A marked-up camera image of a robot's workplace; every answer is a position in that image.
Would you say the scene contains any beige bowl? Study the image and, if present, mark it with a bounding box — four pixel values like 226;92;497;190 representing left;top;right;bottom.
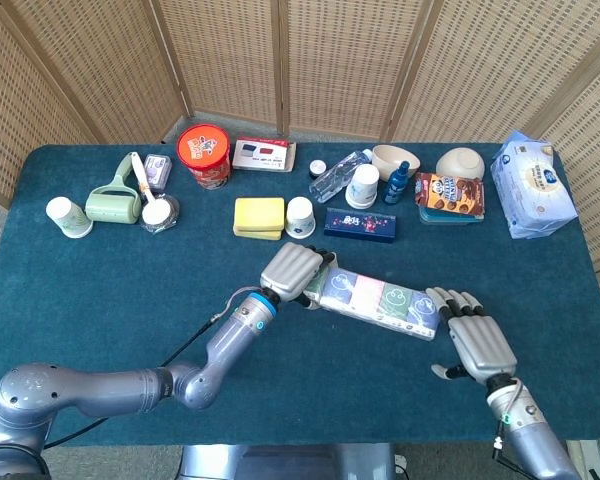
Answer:
370;144;422;183
435;147;486;181

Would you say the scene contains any clear plastic water bottle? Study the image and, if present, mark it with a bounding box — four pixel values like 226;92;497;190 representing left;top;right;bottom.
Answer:
308;148;374;204

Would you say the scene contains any yellow sponge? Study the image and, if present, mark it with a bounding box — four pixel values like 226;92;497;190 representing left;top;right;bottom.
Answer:
232;196;286;242

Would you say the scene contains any brown cookie box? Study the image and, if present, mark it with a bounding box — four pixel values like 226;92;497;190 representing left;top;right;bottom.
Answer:
413;172;486;220

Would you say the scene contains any large blue white tissue pack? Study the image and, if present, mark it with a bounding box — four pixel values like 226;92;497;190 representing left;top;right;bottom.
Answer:
490;130;579;240

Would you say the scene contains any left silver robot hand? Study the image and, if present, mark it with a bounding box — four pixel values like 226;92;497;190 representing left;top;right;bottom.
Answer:
258;241;337;310

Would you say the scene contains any white paper cup green print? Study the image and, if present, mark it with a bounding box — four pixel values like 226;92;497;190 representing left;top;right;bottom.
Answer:
45;196;94;239

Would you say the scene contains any teal flat container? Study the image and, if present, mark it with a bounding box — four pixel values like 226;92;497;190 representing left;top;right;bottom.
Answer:
418;206;485;226

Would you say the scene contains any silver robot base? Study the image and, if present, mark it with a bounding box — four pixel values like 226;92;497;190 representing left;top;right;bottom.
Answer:
177;442;399;480

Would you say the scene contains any red instant noodle tub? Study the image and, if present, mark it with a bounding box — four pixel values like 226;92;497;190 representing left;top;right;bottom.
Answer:
175;123;232;190

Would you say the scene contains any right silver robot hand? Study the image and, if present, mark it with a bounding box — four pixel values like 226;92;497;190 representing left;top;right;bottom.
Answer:
425;286;519;389

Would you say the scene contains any white red blue card box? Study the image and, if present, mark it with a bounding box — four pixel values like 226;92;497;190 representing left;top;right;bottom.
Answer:
231;137;298;173

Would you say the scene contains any white dish brush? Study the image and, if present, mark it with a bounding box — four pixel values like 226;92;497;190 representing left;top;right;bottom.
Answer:
129;152;174;226

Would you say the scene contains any green lint roller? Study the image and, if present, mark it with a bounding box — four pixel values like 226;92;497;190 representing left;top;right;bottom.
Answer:
84;152;144;225

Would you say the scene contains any blue spray bottle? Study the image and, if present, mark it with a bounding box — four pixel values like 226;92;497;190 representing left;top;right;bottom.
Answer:
381;160;412;206

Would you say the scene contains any pastel tissue multipack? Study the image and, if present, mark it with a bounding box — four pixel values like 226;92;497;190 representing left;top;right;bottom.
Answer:
303;260;442;343

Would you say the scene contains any white paper cup blue print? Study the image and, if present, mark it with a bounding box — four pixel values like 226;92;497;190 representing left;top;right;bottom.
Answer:
344;163;381;210
284;196;317;240

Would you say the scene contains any small purple box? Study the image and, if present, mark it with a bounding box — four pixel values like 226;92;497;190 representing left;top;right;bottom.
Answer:
143;153;174;190

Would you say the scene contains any wicker folding screen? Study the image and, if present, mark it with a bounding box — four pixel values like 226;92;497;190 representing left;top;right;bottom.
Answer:
0;0;600;346

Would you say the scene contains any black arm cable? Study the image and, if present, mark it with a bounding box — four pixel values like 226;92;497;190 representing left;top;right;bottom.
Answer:
43;286;261;449

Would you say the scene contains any dark blue long box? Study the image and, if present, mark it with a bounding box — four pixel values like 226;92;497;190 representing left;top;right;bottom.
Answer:
323;207;399;244

